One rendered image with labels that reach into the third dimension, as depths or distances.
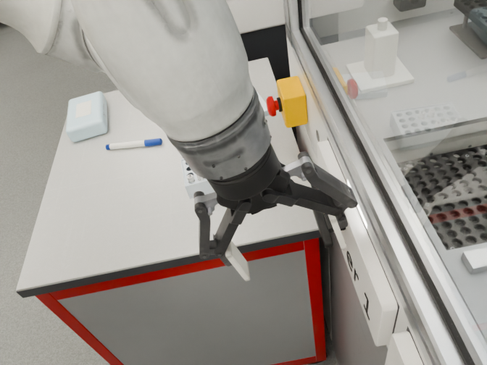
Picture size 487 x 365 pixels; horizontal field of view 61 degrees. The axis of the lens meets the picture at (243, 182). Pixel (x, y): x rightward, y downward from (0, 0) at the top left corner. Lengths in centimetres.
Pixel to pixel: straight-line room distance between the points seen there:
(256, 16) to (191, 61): 97
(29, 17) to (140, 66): 16
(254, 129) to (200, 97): 7
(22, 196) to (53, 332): 85
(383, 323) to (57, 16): 46
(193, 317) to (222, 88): 74
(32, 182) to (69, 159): 136
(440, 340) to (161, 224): 56
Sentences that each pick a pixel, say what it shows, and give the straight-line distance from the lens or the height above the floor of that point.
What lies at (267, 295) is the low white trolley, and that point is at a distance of 95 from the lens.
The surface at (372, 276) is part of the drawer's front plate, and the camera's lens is 51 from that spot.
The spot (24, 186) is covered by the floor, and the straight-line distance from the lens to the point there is 245.
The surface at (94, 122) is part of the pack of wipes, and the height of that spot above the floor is 80.
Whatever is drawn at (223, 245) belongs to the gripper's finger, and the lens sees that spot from 51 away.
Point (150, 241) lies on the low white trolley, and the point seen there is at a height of 76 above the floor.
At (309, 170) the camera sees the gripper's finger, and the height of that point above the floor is 106.
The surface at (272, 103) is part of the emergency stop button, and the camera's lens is 82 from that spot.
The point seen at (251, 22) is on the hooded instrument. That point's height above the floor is 83.
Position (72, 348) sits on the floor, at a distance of 172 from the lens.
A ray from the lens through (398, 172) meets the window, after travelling 44.
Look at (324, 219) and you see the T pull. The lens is 58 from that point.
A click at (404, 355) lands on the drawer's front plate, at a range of 48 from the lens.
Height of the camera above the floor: 137
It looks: 46 degrees down
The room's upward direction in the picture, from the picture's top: 14 degrees counter-clockwise
